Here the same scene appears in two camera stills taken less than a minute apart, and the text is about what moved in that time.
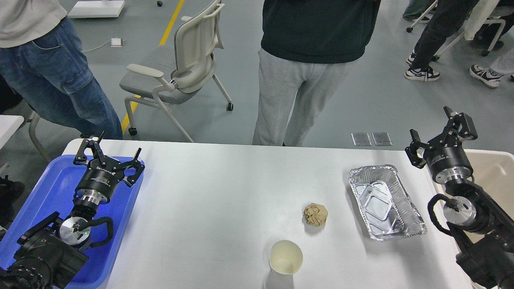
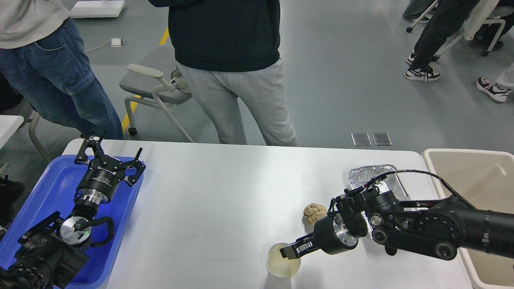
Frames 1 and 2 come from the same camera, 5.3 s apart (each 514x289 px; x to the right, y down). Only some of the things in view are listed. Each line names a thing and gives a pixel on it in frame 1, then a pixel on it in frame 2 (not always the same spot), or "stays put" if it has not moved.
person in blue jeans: (43, 64) stays put
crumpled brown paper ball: (315, 214) stays put
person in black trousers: (446, 17) stays put
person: (310, 41) → (230, 49)
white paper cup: (285, 257) stays put
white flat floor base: (98, 9) stays put
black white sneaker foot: (488, 77) → (496, 90)
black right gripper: (445, 156) → (331, 235)
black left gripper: (97, 184) stays put
